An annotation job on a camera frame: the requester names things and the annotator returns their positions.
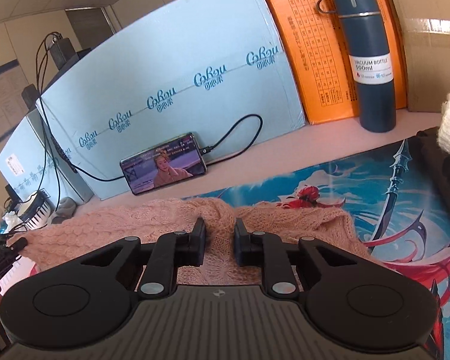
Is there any dark blue vacuum bottle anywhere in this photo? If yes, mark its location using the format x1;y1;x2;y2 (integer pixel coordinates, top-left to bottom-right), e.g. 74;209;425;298
317;0;397;133

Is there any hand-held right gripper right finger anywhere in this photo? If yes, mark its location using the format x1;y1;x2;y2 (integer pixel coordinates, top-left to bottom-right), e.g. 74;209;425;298
234;217;365;302

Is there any pink knit sweater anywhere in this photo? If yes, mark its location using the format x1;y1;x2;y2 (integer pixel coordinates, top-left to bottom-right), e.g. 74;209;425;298
20;197;389;286

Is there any large light blue carton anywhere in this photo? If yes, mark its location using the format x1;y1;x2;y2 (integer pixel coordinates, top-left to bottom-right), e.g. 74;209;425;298
35;0;306;201

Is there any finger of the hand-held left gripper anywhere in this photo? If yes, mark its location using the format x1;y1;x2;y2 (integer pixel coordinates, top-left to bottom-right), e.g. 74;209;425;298
0;237;28;261

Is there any brown cardboard box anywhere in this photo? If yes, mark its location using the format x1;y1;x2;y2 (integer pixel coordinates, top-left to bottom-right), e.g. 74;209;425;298
379;0;450;113

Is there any printed desk mat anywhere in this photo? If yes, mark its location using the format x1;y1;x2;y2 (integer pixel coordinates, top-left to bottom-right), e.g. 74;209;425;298
180;139;450;360

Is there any black smartphone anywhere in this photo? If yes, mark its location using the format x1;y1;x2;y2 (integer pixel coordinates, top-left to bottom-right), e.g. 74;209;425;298
120;132;208;196

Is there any orange flat box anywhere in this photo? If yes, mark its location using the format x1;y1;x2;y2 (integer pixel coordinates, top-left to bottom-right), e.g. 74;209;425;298
254;0;407;125

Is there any small light blue carton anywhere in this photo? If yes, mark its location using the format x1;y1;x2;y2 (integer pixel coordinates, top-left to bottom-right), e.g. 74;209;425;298
0;110;94;205

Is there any grey cloth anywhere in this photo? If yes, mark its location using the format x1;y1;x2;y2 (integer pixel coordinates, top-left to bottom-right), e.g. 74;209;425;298
54;198;77;220

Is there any small dark box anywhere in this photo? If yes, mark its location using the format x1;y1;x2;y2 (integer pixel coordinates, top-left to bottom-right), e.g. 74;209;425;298
21;85;38;111

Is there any black phone charging cable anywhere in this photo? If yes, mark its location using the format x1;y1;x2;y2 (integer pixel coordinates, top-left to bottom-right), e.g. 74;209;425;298
35;34;264;181

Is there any black power adapter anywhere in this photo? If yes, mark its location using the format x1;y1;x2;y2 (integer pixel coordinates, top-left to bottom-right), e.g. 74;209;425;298
47;35;76;66

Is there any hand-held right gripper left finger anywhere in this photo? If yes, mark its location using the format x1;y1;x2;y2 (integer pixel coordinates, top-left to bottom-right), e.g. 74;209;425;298
73;217;207;301

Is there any wall notice board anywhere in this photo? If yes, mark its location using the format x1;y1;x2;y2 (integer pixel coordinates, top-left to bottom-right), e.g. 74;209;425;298
0;71;31;154

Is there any dark brown cloth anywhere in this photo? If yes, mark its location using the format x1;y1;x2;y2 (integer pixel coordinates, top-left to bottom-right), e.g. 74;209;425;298
414;127;450;211

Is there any dark patterned mug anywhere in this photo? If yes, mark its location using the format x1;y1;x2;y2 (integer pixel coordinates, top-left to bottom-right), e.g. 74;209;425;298
22;191;55;231

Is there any white plastic bag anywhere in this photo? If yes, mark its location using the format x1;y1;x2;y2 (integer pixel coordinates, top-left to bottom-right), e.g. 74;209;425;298
4;210;27;230

